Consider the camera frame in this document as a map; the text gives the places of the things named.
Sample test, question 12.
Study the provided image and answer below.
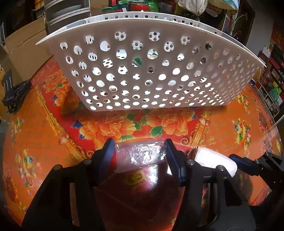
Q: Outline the clear plastic packet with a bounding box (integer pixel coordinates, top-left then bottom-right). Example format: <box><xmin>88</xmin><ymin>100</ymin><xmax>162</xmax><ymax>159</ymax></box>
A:
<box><xmin>116</xmin><ymin>141</ymin><xmax>166</xmax><ymax>166</ymax></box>

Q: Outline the green foil packet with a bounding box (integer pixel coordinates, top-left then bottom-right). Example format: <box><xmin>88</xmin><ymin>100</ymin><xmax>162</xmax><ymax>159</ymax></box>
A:
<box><xmin>132</xmin><ymin>57</ymin><xmax>142</xmax><ymax>67</ymax></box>

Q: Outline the orange floral tablecloth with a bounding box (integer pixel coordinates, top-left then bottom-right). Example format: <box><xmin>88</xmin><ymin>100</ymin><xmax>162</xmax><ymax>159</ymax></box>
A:
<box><xmin>1</xmin><ymin>58</ymin><xmax>283</xmax><ymax>230</ymax></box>

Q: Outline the shelf with boxes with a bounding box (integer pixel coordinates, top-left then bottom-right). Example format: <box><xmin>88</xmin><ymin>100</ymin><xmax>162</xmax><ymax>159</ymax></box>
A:
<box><xmin>255</xmin><ymin>44</ymin><xmax>283</xmax><ymax>123</ymax></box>

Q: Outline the black clamp on table edge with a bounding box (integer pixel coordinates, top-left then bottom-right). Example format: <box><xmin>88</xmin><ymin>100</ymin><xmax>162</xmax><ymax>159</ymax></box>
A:
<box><xmin>1</xmin><ymin>69</ymin><xmax>32</xmax><ymax>114</ymax></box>

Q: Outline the white perforated plastic basket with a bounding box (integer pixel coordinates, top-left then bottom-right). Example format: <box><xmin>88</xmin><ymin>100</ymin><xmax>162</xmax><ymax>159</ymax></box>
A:
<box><xmin>40</xmin><ymin>12</ymin><xmax>264</xmax><ymax>111</ymax></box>

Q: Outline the cardboard box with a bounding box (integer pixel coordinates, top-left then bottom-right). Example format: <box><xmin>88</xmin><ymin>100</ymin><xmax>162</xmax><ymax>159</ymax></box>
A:
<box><xmin>1</xmin><ymin>17</ymin><xmax>52</xmax><ymax>84</ymax></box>

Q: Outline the white canvas tote bag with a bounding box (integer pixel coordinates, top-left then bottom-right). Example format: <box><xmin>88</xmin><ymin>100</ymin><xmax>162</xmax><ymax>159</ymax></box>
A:
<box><xmin>177</xmin><ymin>0</ymin><xmax>208</xmax><ymax>16</ymax></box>

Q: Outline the large pickle jar red lid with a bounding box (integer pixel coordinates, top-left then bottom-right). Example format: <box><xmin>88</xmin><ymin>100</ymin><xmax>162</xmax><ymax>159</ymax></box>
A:
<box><xmin>128</xmin><ymin>2</ymin><xmax>151</xmax><ymax>12</ymax></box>

